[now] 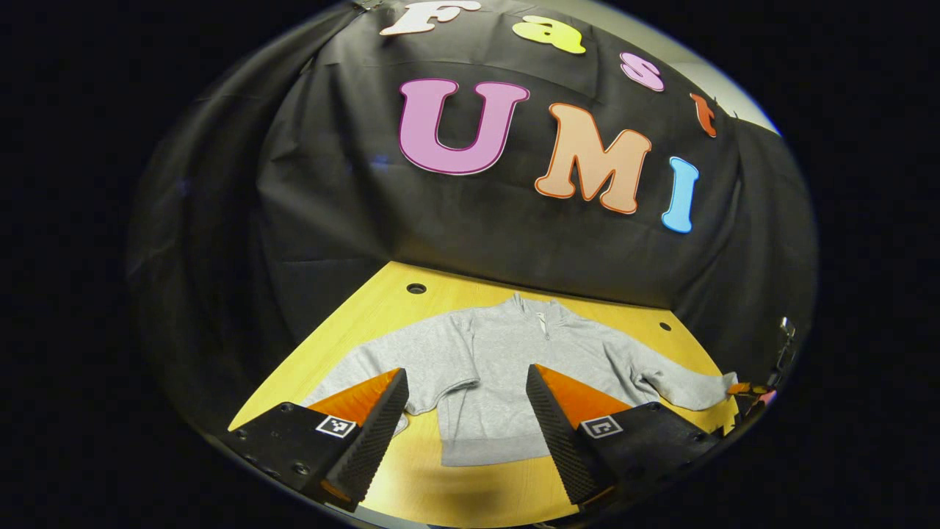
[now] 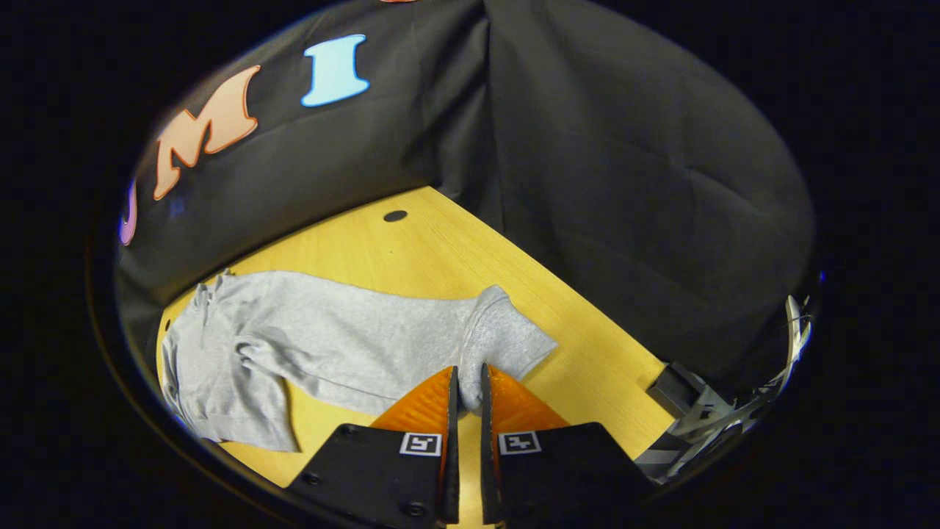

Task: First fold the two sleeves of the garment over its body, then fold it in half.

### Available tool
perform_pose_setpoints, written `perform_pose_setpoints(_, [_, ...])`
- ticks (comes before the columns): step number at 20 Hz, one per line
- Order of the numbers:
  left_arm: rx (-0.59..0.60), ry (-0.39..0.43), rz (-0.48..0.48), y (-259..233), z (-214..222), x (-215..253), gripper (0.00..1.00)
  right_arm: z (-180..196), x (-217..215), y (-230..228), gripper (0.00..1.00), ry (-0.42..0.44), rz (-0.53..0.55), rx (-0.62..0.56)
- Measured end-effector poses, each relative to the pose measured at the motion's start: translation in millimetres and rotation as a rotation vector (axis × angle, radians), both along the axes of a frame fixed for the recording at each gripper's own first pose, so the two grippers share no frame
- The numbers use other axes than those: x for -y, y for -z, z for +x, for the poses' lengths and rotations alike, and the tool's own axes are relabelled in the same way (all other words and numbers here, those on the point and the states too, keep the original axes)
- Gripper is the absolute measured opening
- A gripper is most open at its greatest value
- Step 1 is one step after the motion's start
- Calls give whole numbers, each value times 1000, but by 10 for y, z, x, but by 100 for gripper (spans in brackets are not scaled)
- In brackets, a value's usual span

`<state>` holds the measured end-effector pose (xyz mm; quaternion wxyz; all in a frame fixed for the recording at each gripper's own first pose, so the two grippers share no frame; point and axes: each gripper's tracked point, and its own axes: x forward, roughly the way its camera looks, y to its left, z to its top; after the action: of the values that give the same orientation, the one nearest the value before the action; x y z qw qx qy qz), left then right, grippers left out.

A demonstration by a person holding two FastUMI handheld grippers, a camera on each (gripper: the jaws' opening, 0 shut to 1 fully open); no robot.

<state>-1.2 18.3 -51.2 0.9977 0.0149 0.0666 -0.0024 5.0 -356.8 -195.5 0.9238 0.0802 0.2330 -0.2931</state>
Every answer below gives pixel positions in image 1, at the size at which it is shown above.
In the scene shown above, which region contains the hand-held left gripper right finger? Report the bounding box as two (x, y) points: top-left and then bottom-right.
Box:
(525, 363), (724, 508)

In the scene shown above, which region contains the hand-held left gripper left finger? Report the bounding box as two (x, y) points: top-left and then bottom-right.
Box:
(224, 367), (410, 513)

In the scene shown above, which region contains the grey zip-neck sweatshirt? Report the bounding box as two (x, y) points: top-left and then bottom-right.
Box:
(301, 292), (739, 467)

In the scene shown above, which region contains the black backdrop cloth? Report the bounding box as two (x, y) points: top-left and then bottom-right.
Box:
(125, 0), (820, 434)

